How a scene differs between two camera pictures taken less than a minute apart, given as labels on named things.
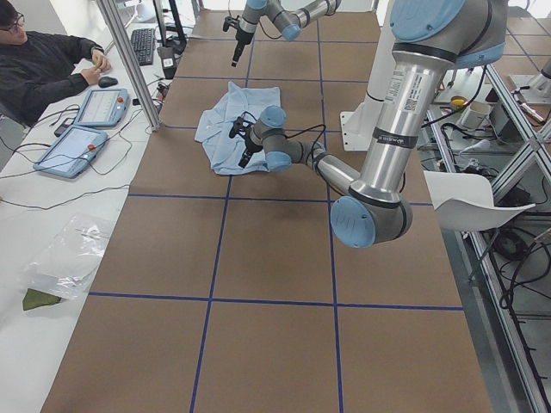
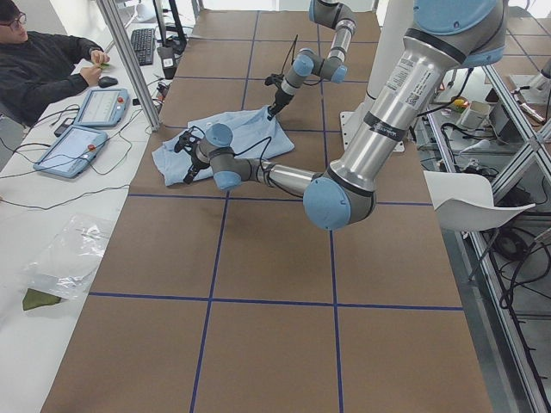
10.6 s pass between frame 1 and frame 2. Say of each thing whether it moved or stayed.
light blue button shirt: moved
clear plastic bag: stayed
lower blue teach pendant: stayed
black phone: stayed
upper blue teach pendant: stayed
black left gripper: moved
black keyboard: stayed
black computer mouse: stayed
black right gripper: moved
